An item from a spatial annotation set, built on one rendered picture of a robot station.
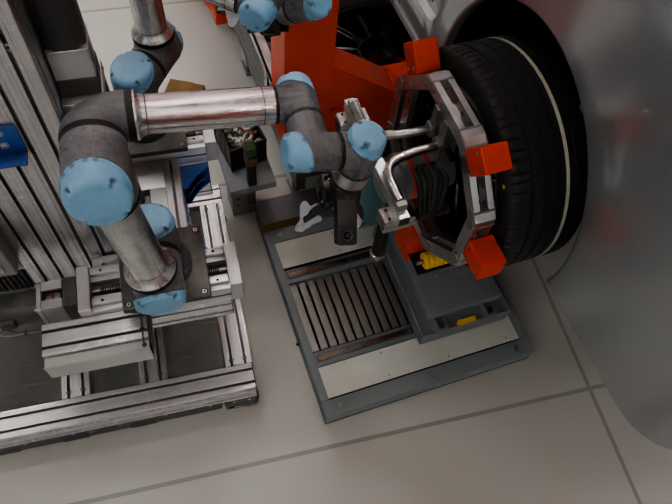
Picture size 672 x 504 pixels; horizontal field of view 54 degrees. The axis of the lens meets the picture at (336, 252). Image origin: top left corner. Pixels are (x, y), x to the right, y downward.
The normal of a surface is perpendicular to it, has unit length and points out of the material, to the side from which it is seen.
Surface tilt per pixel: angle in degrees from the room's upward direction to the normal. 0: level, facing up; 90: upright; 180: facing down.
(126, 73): 7
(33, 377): 0
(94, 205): 82
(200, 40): 0
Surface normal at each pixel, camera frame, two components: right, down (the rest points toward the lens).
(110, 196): 0.23, 0.78
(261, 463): 0.07, -0.51
